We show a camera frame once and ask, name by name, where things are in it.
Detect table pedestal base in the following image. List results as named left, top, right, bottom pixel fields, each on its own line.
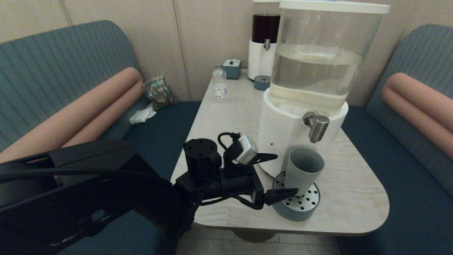
left=232, top=228, right=278, bottom=244

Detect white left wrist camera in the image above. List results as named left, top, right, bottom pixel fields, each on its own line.
left=235, top=134, right=259, bottom=165

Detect crumpled white napkin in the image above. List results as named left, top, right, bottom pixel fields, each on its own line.
left=129, top=103, right=157, bottom=125

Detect round blue perforated drip tray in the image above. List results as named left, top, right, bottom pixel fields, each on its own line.
left=272, top=172, right=321, bottom=222

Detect dark drink dispenser white base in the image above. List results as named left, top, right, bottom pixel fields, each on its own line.
left=247, top=0, right=282, bottom=81

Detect small round blue drip tray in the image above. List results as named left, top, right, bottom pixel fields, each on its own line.
left=254, top=75, right=271, bottom=91

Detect pink bolster cushion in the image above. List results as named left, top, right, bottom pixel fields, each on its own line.
left=0, top=67, right=144, bottom=163
left=380, top=73, right=453, bottom=160

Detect clear water dispenser white base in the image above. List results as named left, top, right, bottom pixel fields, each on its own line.
left=256, top=0, right=390, bottom=179

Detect blue tissue box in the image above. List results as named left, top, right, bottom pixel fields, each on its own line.
left=223, top=59, right=242, bottom=80

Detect grey-blue plastic cup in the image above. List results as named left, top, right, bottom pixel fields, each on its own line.
left=284, top=147, right=325, bottom=197

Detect metal water dispenser tap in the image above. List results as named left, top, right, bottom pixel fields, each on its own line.
left=303, top=111, right=330, bottom=143

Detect white water dispenser lid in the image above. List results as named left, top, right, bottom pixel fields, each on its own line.
left=280, top=0, right=390, bottom=15

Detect crumpled snack bag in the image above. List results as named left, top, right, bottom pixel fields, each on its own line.
left=143, top=75, right=176, bottom=111

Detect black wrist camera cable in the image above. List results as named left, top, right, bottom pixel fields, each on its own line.
left=217, top=132, right=241, bottom=151

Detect small clear plastic bottle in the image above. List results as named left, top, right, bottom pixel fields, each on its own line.
left=212, top=64, right=227, bottom=102

